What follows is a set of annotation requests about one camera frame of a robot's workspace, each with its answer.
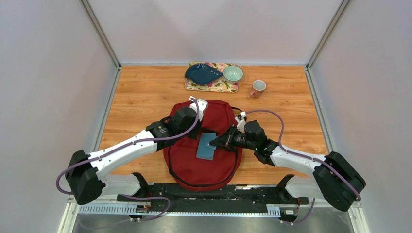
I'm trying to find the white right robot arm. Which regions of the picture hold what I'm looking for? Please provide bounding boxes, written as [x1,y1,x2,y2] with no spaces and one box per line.
[209,121,366,212]

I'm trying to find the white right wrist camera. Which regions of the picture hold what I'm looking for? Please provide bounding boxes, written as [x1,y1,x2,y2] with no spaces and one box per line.
[235,111,247,132]

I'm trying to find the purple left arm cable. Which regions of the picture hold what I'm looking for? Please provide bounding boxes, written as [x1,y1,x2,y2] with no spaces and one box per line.
[56,96,201,231]

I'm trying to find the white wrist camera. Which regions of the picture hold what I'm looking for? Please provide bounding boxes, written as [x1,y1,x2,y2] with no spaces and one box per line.
[189,96,208,122]
[235,111,247,132]

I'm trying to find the floral rectangular tray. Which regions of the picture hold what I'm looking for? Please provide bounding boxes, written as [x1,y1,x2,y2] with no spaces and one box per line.
[185,62,239,93]

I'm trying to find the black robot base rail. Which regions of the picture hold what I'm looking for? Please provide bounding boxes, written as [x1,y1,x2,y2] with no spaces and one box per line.
[117,183,309,221]

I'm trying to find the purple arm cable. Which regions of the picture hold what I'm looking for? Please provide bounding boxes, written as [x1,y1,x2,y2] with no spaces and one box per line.
[244,109,362,225]
[56,96,201,231]

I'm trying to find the pink patterned mug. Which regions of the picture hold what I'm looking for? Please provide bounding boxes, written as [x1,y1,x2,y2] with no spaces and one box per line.
[249,80,267,99]

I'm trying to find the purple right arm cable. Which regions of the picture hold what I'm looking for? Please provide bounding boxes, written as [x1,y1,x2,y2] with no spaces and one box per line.
[244,109,362,225]

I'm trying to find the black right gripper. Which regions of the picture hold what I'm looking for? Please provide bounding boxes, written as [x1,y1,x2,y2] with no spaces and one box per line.
[209,125,257,153]

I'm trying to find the pale green ceramic bowl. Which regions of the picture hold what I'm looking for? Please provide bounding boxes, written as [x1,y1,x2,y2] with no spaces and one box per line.
[223,66,244,82]

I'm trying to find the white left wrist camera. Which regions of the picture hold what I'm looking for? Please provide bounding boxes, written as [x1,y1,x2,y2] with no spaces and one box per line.
[189,96,208,122]

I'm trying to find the red student backpack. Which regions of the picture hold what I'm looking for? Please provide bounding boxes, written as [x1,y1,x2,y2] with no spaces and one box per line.
[163,100,243,191]

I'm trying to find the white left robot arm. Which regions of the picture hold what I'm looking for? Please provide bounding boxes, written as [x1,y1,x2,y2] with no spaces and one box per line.
[62,100,207,205]

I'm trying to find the dark blue leaf plate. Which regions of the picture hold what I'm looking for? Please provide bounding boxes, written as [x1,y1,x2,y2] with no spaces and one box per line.
[185,63,223,85]

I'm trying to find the blue leather wallet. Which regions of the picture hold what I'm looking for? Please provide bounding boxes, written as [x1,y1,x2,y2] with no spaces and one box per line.
[196,133,217,160]

